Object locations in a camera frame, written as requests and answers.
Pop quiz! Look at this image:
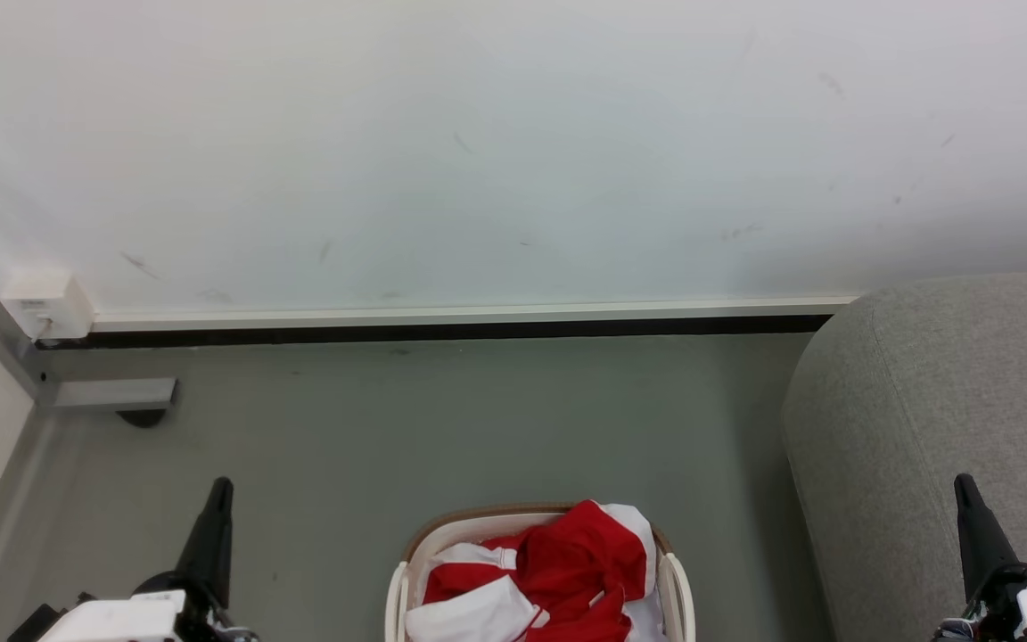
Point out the white red striped garment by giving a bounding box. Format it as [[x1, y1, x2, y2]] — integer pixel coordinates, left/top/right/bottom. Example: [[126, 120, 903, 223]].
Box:
[[405, 504, 668, 642]]

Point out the white laundry basket brown rim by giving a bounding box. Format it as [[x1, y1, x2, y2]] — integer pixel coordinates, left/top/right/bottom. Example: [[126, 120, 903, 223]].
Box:
[[384, 503, 697, 642]]

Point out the grey metal foot bar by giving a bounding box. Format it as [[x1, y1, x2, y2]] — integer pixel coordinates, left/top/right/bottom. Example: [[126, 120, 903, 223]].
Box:
[[39, 377, 179, 412]]

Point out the grey fabric sofa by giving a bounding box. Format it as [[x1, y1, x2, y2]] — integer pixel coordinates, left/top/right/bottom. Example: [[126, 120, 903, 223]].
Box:
[[781, 272, 1027, 642]]

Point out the white and black baseboard strip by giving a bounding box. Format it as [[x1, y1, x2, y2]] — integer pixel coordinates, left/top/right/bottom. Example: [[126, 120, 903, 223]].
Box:
[[36, 295, 862, 350]]

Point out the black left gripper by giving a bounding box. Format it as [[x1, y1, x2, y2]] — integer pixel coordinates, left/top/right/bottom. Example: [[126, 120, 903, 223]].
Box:
[[132, 477, 258, 642]]

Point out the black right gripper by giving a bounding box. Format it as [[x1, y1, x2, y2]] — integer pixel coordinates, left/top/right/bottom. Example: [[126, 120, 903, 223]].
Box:
[[933, 473, 1027, 642]]

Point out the white wall socket box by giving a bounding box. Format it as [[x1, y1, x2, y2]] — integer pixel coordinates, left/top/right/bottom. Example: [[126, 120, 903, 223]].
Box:
[[4, 270, 96, 342]]

